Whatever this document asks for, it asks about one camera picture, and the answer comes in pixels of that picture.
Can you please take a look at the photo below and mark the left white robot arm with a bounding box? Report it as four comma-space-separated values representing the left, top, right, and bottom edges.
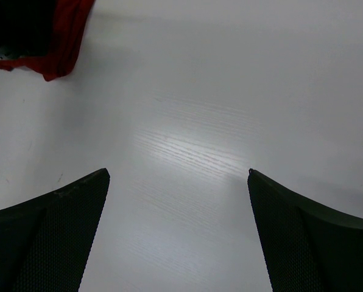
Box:
0, 47, 21, 61

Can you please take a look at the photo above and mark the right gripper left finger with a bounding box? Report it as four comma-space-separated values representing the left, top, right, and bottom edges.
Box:
0, 169, 110, 291

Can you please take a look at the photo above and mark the folded red t-shirt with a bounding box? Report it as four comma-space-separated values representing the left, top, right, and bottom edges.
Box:
0, 1, 94, 82

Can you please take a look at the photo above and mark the black t-shirt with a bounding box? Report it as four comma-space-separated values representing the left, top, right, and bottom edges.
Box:
0, 0, 56, 58

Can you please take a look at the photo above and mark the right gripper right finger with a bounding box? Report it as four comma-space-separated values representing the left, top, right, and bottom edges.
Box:
247, 169, 363, 291

